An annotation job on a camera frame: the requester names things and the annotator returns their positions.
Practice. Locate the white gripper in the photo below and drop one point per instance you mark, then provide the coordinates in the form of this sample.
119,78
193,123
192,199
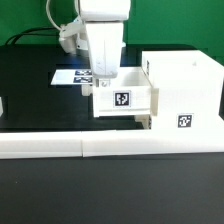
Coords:
105,46

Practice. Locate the white drawer with knob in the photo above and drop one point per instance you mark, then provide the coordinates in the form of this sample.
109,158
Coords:
145,120

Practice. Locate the white drawer cabinet box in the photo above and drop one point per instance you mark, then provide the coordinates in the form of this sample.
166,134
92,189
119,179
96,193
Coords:
186,89

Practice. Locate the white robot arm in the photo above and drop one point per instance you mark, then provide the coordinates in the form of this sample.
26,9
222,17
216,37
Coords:
96,11

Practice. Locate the white marker tag sheet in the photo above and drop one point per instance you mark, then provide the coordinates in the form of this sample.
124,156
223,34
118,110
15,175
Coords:
72,77

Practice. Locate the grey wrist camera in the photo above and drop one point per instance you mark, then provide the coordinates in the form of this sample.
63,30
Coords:
73,39

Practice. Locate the white front barrier rail right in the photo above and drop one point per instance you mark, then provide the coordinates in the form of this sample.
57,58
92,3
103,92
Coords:
148,142

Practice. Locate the white barrier rail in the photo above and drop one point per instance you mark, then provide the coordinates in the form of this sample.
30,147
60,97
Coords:
148,142
40,145

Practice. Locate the white front barrier rail left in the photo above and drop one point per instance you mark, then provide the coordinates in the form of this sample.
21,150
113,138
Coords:
40,145

